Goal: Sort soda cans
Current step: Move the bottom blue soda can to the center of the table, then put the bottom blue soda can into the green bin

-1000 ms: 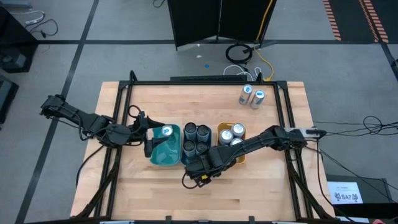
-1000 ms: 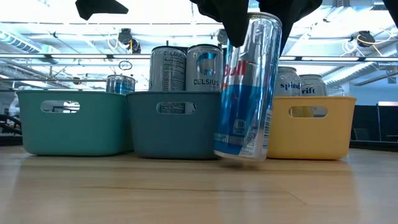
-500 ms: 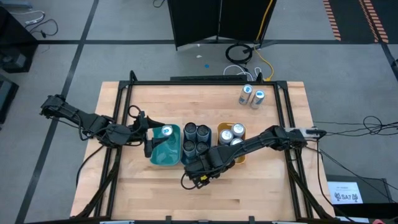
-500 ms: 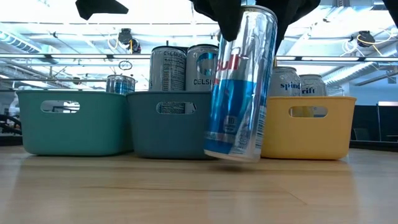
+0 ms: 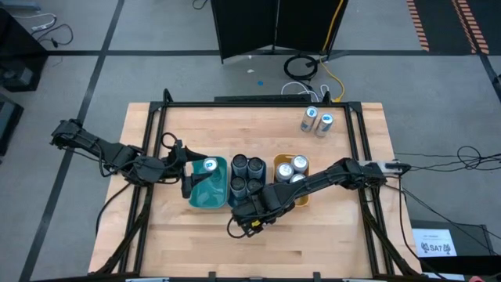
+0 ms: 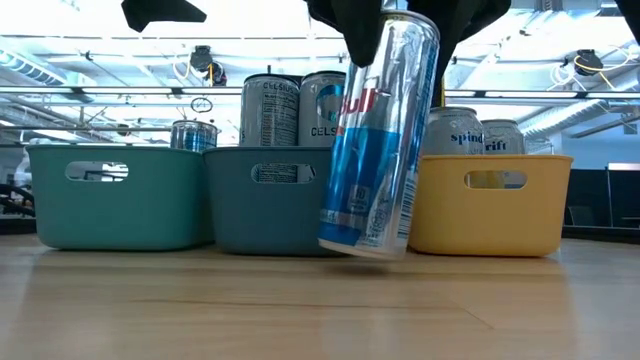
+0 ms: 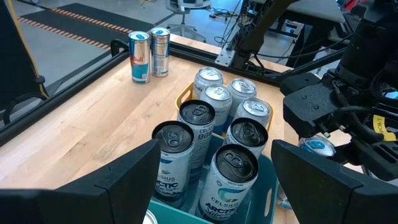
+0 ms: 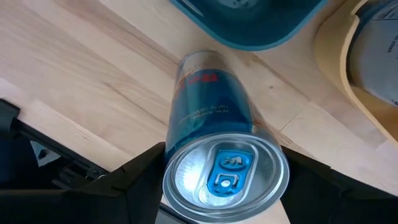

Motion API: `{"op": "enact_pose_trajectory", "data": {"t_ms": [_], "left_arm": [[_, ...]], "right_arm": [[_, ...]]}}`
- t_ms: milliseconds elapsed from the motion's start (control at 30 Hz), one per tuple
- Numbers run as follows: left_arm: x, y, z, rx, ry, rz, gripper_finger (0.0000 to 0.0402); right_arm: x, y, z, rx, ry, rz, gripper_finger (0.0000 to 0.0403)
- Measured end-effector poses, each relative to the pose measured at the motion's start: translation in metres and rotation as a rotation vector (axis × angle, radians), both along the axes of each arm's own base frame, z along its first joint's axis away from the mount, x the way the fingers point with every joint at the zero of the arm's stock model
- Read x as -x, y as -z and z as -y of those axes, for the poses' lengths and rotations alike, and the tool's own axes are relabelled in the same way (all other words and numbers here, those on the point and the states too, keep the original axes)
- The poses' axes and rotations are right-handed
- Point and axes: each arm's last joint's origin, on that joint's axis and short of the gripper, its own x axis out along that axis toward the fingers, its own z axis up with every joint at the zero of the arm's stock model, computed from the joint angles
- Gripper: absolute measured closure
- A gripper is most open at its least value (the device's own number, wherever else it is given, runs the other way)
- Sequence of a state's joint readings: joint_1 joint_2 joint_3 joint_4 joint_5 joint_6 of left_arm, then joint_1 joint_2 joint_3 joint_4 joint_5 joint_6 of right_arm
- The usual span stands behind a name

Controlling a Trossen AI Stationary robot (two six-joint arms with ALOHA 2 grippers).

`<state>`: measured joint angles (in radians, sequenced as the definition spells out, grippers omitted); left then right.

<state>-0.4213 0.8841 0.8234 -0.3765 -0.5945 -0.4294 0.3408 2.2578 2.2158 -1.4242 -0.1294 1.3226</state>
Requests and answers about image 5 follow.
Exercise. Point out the black metal table frame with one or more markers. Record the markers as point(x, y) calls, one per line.
point(195, 104)

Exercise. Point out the silver cans pair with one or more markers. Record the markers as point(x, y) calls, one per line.
point(284, 171)

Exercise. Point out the white-top cans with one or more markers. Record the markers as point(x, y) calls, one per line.
point(210, 164)

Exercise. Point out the white SA7 label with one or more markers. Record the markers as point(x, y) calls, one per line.
point(434, 243)

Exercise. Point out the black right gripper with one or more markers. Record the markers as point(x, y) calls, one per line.
point(254, 215)

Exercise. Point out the slim blue-silver Red Bull can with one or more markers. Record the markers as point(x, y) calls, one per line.
point(309, 119)
point(323, 127)

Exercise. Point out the black flat bar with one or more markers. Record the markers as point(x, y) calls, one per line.
point(262, 98)

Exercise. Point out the black orange-striped floor mat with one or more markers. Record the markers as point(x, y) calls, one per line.
point(440, 23)

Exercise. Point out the black equipment case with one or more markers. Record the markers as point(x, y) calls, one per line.
point(9, 125)

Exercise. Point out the black cabinet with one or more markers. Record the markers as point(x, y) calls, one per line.
point(19, 51)

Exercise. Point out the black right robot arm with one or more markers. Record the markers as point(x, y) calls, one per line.
point(321, 178)

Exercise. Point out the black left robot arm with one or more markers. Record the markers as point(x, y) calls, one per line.
point(113, 152)

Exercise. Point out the black folding partition screen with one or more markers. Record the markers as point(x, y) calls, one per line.
point(250, 23)

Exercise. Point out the dark blue-teal plastic bin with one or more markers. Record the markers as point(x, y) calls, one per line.
point(231, 203)

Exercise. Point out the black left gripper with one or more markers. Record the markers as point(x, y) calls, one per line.
point(168, 170)

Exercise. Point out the light teal plastic bin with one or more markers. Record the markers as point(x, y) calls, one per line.
point(211, 192)

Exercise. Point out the yellow plastic bin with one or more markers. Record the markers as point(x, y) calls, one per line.
point(304, 199)

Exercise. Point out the black box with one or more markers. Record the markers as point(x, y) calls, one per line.
point(473, 243)

